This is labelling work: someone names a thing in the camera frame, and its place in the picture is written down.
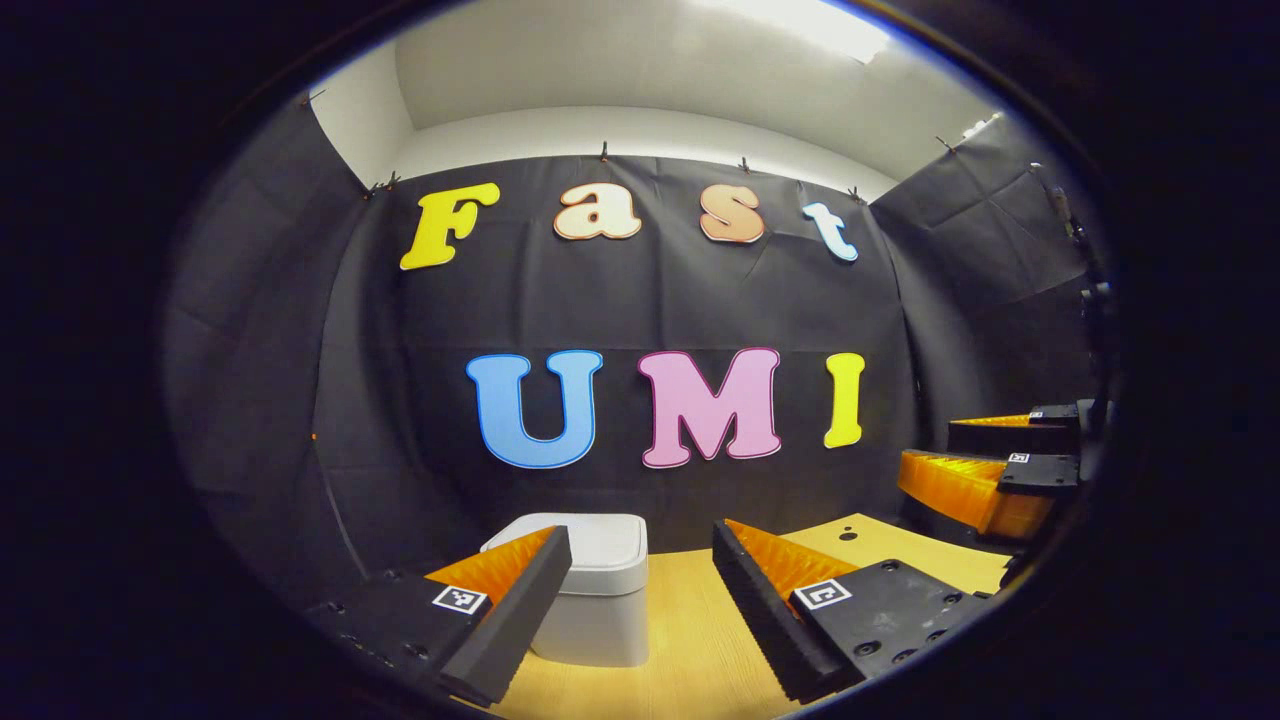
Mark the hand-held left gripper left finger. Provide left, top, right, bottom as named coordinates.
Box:
left=303, top=525, right=574, bottom=710

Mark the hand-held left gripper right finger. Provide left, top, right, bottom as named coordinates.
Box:
left=711, top=518, right=993, bottom=705

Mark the white desktop garbage bin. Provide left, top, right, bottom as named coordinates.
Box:
left=480, top=513, right=649, bottom=669

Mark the wooden desktop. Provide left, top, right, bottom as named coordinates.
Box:
left=455, top=513, right=1013, bottom=720

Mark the black backdrop cloth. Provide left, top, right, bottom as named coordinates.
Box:
left=165, top=95, right=1111, bottom=611

